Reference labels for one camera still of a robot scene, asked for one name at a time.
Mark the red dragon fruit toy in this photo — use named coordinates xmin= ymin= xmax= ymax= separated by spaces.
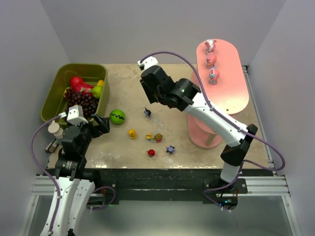
xmin=70 ymin=76 xmax=94 ymax=94

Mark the pink pig figurine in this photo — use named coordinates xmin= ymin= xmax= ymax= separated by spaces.
xmin=206 ymin=53 xmax=217 ymax=69

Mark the yellow duck figurine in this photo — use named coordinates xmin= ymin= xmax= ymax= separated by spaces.
xmin=128 ymin=129 xmax=136 ymax=139

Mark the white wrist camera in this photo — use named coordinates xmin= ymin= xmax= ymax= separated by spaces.
xmin=137 ymin=56 xmax=158 ymax=71
xmin=66 ymin=105 xmax=88 ymax=125

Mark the yellow minion figurine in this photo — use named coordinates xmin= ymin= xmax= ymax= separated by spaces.
xmin=146 ymin=133 xmax=152 ymax=141

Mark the green apple toy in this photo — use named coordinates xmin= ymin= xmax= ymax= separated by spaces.
xmin=92 ymin=86 xmax=103 ymax=99

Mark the green watermelon ball toy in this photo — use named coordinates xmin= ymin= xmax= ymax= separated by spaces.
xmin=110 ymin=109 xmax=126 ymax=125

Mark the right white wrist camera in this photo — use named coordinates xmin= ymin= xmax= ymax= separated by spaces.
xmin=137 ymin=56 xmax=158 ymax=71

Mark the purple star figurine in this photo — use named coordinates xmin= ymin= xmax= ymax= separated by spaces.
xmin=166 ymin=145 xmax=175 ymax=154

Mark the brown figurine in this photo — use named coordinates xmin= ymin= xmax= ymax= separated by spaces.
xmin=154 ymin=133 xmax=163 ymax=143

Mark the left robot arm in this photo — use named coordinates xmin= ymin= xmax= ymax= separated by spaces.
xmin=41 ymin=114 xmax=110 ymax=236

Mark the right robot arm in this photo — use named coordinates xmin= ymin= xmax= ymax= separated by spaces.
xmin=139 ymin=65 xmax=257 ymax=183

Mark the red white figurine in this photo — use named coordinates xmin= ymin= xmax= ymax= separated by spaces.
xmin=204 ymin=39 xmax=217 ymax=55

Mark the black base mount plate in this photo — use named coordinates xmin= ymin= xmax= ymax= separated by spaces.
xmin=80 ymin=169 xmax=248 ymax=204

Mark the purple black-eared figurine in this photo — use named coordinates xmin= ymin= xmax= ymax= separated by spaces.
xmin=144 ymin=107 xmax=152 ymax=118

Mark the beige suction hook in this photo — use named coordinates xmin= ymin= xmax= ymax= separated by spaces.
xmin=48 ymin=121 xmax=63 ymax=139

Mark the pink tiered shelf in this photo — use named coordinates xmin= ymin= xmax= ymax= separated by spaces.
xmin=188 ymin=39 xmax=249 ymax=149

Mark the yellow pepper toy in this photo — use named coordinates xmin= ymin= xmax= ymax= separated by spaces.
xmin=97 ymin=80 xmax=105 ymax=88

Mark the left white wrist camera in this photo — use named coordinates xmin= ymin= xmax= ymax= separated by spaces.
xmin=66 ymin=105 xmax=88 ymax=125

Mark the green plastic bin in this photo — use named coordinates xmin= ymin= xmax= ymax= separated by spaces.
xmin=40 ymin=63 xmax=110 ymax=122

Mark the pink figurine with blue glasses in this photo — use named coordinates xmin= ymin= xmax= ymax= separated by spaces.
xmin=209 ymin=67 xmax=220 ymax=85

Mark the dark grape bunch toy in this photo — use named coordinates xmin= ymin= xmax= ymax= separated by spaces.
xmin=63 ymin=87 xmax=98 ymax=119

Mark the aluminium frame rail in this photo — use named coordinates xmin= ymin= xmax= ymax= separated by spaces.
xmin=31 ymin=176 xmax=290 ymax=197

